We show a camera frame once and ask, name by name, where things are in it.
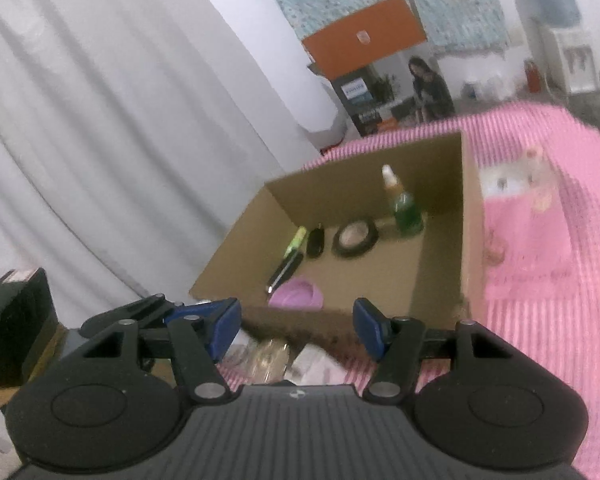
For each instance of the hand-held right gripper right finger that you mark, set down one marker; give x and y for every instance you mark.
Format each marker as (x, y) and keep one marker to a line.
(369, 332)

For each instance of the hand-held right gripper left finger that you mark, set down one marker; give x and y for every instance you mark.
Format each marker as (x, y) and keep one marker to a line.
(225, 332)

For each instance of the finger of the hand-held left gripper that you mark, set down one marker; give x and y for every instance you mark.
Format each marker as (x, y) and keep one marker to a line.
(190, 310)

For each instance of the jar with gold lid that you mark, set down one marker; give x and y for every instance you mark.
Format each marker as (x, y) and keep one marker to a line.
(267, 360)

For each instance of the brown cardboard box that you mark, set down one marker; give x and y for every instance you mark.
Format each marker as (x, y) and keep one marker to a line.
(380, 280)

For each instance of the white printed tube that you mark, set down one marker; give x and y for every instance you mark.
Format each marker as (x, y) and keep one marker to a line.
(315, 365)

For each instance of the purple plastic lid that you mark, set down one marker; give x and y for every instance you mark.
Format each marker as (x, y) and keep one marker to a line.
(297, 295)

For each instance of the black tape roll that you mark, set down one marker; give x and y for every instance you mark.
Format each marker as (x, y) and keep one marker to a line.
(336, 245)

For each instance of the green and black screwdriver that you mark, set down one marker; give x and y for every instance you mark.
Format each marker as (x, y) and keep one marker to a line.
(286, 260)

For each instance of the small black round case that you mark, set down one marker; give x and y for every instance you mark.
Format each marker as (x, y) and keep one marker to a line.
(315, 242)

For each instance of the green spray bottle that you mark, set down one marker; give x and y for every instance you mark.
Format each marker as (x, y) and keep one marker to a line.
(407, 215)

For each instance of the pink checkered blanket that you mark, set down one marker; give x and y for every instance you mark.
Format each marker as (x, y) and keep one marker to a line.
(530, 285)

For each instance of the orange printed appliance box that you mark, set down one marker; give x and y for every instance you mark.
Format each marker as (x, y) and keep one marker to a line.
(360, 45)

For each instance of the red fire extinguisher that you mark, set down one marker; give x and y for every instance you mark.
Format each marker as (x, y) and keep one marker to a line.
(532, 77)

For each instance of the white water dispenser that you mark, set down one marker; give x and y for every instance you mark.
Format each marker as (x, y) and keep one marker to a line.
(570, 55)

